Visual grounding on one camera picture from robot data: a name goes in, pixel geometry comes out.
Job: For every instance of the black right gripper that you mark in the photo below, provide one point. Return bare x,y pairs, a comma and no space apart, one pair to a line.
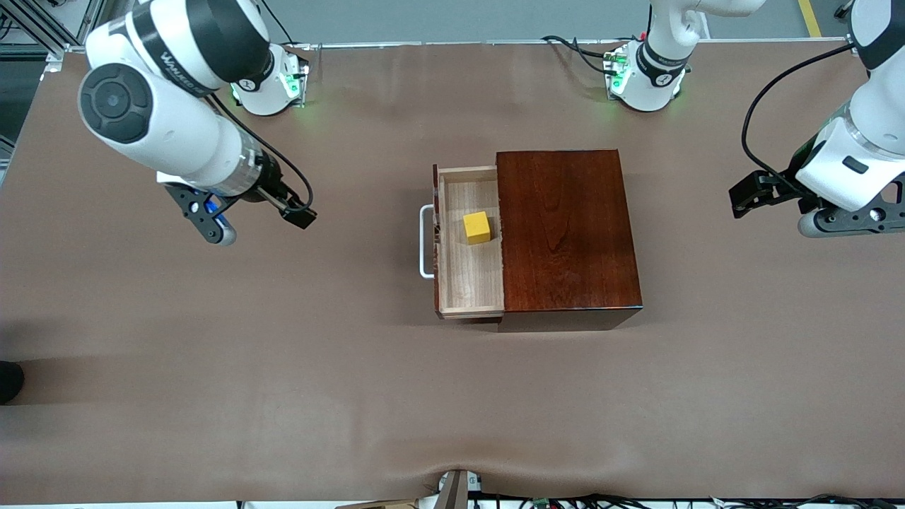
269,184

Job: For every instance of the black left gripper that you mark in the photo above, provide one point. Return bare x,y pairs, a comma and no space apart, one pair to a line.
790,185

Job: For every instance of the yellow cube block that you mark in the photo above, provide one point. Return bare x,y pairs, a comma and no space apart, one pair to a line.
477,227

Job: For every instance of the light wood drawer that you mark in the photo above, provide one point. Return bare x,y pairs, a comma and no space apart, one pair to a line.
470,283

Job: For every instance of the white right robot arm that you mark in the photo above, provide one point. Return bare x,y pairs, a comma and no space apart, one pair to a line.
177,134

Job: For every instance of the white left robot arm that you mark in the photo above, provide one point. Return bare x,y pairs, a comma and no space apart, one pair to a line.
870,148

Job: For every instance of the brown table mat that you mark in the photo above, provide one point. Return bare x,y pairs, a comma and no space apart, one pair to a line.
283,367

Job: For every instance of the dark red wooden cabinet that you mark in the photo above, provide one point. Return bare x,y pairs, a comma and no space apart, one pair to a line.
565,226

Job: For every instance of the black foam cylinder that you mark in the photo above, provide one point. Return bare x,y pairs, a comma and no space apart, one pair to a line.
10,382

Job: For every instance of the aluminium frame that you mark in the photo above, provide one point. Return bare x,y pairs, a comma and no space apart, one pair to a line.
42,28

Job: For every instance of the grey camera stand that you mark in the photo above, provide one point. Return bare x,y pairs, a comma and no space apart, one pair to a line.
454,491

